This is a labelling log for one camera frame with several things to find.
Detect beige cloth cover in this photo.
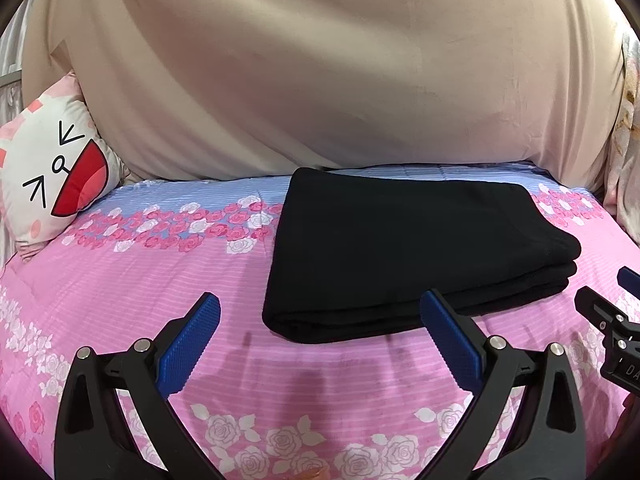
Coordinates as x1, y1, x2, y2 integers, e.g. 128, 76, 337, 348
22, 0, 628, 196

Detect pink floral bed sheet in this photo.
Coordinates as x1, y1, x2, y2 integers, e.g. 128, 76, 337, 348
0, 160, 640, 480

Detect black pants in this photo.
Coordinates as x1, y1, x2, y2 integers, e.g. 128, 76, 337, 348
261, 166, 582, 345

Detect pale floral cloth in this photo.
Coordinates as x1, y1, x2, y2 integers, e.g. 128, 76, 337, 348
602, 30, 640, 233

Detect grey striped curtain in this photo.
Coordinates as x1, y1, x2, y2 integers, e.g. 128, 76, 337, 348
0, 0, 41, 111

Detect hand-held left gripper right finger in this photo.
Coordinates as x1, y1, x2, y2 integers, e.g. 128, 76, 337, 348
415, 289, 588, 480

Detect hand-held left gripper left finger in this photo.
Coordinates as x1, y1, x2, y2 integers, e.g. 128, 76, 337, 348
54, 291, 223, 480

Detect white cat face pillow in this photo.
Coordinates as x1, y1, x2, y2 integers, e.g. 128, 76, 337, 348
0, 72, 131, 263

